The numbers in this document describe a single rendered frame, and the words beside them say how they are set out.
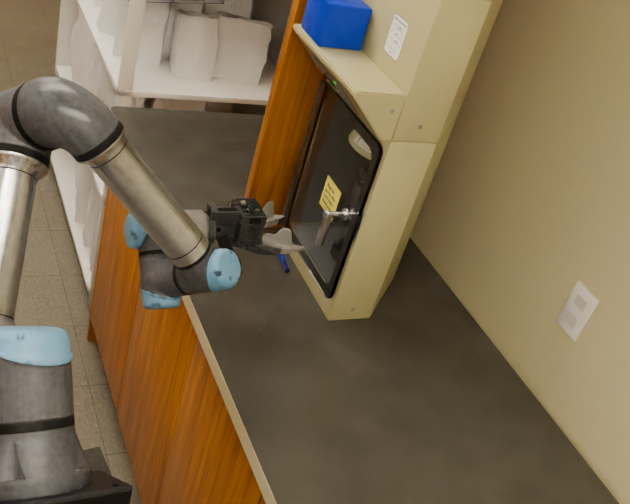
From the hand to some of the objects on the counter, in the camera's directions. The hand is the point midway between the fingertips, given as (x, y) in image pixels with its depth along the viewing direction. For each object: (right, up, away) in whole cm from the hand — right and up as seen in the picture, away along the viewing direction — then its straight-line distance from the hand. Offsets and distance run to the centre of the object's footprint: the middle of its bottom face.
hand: (291, 235), depth 173 cm
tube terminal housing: (+13, -10, +30) cm, 34 cm away
